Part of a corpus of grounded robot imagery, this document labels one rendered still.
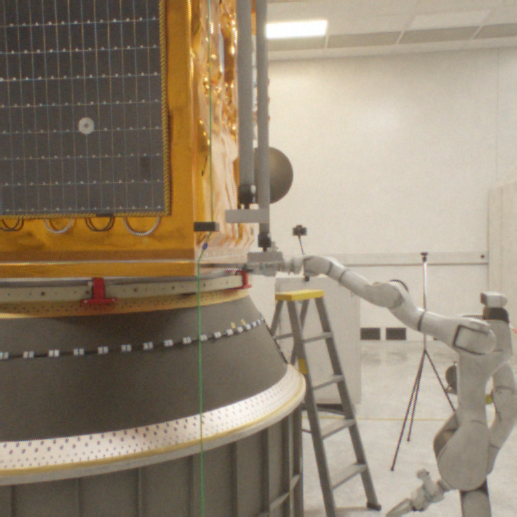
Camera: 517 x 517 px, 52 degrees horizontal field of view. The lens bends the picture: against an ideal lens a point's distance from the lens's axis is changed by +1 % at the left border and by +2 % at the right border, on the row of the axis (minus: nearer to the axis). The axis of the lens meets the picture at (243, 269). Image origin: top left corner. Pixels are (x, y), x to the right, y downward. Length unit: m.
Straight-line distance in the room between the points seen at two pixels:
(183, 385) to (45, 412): 0.47
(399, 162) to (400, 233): 1.28
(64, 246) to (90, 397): 0.52
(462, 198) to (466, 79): 2.08
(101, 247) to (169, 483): 0.84
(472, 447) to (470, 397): 0.16
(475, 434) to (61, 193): 1.56
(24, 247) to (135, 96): 0.60
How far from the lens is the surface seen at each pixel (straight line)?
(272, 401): 2.28
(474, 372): 2.00
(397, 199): 10.11
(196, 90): 1.80
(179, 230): 1.69
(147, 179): 1.68
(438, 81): 10.64
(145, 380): 1.96
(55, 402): 1.92
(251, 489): 2.25
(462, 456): 2.03
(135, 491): 1.95
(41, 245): 1.84
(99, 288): 1.96
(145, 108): 1.72
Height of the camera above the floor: 1.84
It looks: 2 degrees down
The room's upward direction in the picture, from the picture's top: 1 degrees counter-clockwise
